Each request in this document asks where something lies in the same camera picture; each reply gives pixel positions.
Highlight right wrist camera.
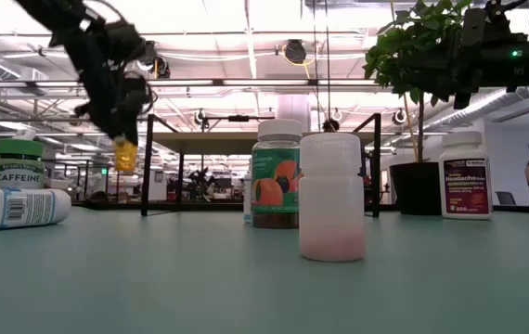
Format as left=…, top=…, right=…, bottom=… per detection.
left=459, top=5, right=489, bottom=47

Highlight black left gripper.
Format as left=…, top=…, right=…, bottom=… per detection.
left=73, top=73, right=155, bottom=146

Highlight white bottle barcode label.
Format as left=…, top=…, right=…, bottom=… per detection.
left=0, top=186, right=72, bottom=231

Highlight translucent white plastic bottle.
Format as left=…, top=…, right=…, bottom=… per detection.
left=298, top=132, right=367, bottom=263

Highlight white bottle supplement facts label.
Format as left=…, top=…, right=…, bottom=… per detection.
left=243, top=171, right=254, bottom=225

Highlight black hanging cable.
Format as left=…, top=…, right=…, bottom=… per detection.
left=324, top=0, right=331, bottom=122
left=311, top=0, right=318, bottom=134

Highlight green potted plant black pot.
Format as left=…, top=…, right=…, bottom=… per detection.
left=363, top=0, right=474, bottom=216

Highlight green cap caffeine bottle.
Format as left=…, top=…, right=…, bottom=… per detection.
left=0, top=137, right=46, bottom=190

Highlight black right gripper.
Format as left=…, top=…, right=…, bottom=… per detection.
left=412, top=40, right=525, bottom=110

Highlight wooden shelf black legs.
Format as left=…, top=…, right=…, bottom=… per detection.
left=141, top=112, right=382, bottom=218

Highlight gummy vitamin bottle green label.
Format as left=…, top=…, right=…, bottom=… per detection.
left=251, top=118, right=303, bottom=230

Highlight white headache bottle maroon label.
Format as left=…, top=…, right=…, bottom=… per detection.
left=438, top=130, right=494, bottom=221

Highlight amber pill bottle white cap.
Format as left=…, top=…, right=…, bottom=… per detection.
left=113, top=135, right=139, bottom=173

